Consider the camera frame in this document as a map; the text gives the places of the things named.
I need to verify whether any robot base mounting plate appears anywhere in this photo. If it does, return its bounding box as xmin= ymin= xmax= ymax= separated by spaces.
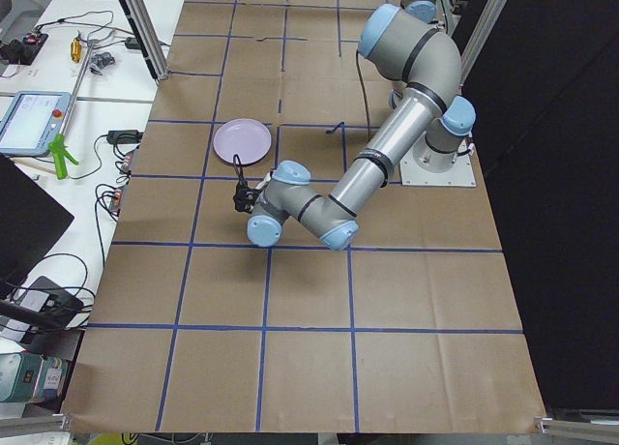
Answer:
xmin=399 ymin=138 xmax=477 ymax=188

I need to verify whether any aluminium frame post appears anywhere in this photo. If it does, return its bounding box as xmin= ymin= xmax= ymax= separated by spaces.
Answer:
xmin=118 ymin=0 xmax=169 ymax=82

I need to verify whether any black monitor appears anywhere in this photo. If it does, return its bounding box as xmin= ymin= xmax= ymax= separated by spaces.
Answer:
xmin=1 ymin=157 xmax=74 ymax=298

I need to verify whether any black power adapter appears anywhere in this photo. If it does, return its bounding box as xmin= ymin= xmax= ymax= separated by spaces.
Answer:
xmin=106 ymin=130 xmax=143 ymax=145

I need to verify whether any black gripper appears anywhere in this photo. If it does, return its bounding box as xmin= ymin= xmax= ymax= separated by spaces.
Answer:
xmin=233 ymin=181 xmax=263 ymax=213

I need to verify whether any lilac plate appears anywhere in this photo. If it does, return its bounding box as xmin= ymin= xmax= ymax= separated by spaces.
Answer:
xmin=213 ymin=118 xmax=272 ymax=165

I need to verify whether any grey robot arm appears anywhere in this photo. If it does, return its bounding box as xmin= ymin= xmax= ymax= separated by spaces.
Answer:
xmin=247 ymin=4 xmax=461 ymax=251

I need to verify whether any teach pendant tablet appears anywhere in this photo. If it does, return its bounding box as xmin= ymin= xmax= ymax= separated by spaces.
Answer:
xmin=1 ymin=91 xmax=71 ymax=157

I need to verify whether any brown paper table cover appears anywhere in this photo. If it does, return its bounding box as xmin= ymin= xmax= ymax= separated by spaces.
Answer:
xmin=63 ymin=0 xmax=544 ymax=433

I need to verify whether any green clamp tool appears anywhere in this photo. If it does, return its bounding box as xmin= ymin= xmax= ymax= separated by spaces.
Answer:
xmin=48 ymin=133 xmax=79 ymax=180

